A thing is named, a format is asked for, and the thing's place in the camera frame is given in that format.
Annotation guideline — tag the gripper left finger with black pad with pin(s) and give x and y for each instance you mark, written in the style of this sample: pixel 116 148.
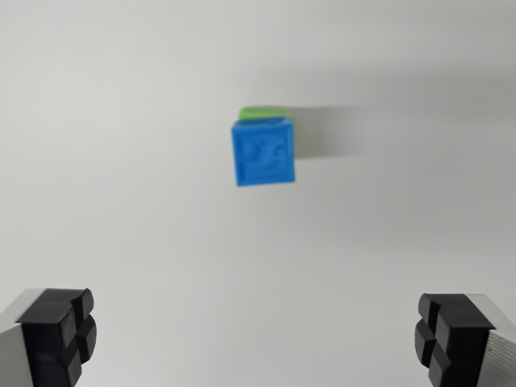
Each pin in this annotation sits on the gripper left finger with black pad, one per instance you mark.
pixel 48 338

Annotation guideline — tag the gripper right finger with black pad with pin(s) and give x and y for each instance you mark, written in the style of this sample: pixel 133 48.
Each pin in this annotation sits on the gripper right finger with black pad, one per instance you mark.
pixel 459 338

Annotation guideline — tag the blue embossed rubber cube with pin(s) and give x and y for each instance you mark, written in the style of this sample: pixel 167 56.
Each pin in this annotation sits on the blue embossed rubber cube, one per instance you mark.
pixel 264 155

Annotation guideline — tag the green embossed rubber cube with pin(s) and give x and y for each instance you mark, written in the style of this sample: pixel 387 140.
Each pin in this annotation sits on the green embossed rubber cube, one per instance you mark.
pixel 260 111

